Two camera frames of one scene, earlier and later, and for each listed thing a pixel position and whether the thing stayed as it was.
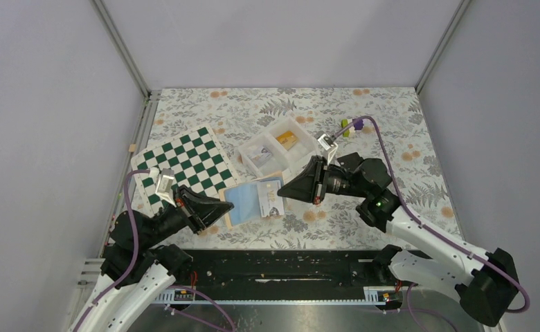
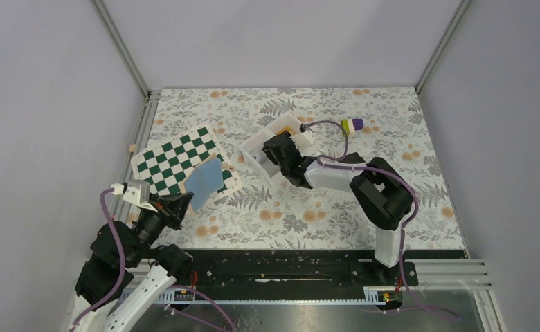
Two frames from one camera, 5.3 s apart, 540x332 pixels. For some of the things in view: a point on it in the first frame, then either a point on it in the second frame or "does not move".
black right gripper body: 338,181 -> 284,169
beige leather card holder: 244,197 -> 204,180
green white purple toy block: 349,133 does not move
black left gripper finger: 203,210 -> 175,207
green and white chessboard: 198,160 does not move
